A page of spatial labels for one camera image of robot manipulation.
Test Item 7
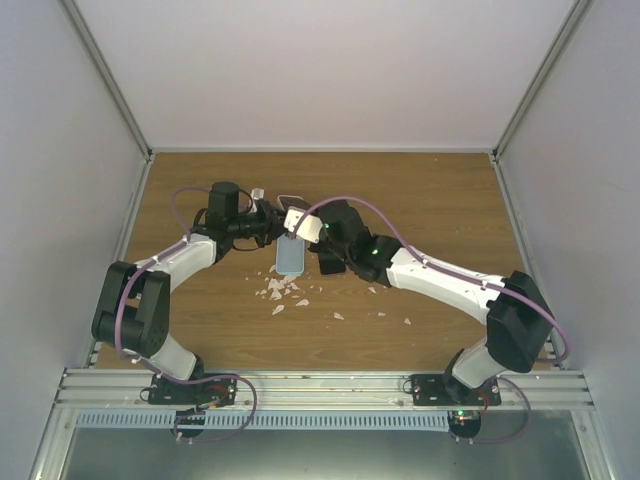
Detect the light blue phone case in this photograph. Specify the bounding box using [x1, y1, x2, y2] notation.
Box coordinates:
[275, 234, 306, 276]

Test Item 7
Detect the purple smartphone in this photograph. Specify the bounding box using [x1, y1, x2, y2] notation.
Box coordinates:
[318, 253, 346, 276]

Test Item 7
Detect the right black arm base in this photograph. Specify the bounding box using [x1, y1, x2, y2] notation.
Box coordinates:
[401, 373, 502, 407]

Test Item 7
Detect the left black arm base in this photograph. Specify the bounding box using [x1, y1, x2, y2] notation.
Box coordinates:
[139, 375, 238, 410]

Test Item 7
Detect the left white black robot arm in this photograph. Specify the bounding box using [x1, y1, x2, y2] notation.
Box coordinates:
[91, 182, 285, 404]

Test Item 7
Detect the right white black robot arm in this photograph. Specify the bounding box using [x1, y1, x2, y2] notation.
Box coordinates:
[301, 197, 555, 405]

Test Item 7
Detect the white debris pile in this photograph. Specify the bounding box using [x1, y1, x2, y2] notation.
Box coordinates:
[253, 265, 316, 316]

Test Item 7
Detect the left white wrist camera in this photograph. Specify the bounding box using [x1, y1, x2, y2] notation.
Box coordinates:
[249, 188, 265, 213]

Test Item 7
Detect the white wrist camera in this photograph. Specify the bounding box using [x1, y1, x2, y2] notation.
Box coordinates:
[284, 207, 324, 244]
[249, 188, 265, 213]

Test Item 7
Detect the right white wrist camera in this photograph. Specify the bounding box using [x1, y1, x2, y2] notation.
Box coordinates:
[284, 207, 324, 244]

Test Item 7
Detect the grey slotted cable duct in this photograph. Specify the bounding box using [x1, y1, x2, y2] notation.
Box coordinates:
[76, 409, 449, 432]

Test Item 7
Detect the aluminium mounting rail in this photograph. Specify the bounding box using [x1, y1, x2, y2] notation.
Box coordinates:
[54, 369, 595, 411]

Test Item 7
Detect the left aluminium frame post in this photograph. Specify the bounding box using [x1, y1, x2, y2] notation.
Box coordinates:
[59, 0, 153, 163]

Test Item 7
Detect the aluminium frame post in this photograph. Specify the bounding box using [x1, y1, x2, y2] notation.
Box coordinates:
[59, 0, 153, 163]
[490, 0, 592, 163]

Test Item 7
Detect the right aluminium frame post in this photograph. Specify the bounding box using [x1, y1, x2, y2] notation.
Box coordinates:
[490, 0, 592, 163]

